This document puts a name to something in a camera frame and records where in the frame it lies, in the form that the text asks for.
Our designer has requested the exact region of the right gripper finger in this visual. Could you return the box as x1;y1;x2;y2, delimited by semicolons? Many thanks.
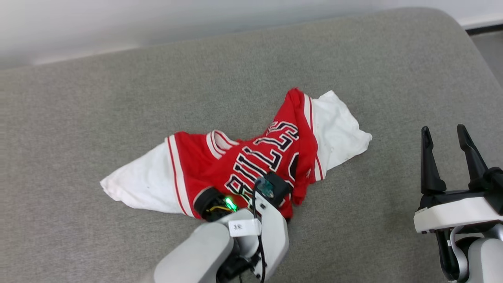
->
456;124;490;192
420;125;447;195

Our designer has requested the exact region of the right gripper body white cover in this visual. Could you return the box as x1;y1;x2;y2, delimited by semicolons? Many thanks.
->
413;189;503;235

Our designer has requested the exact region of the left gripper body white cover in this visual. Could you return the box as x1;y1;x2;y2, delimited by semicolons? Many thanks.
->
193;187;290;282

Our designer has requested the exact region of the red Bulls basketball jersey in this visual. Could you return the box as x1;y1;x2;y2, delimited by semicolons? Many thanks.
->
100;88;373;220

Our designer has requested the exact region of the grey fabric sofa seat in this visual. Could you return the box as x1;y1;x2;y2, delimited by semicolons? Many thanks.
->
0;7;503;283

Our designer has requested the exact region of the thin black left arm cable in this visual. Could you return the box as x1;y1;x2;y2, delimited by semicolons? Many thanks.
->
251;179;268;283

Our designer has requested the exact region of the teal cable connector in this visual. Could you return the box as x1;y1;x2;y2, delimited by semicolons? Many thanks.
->
257;178;276;198

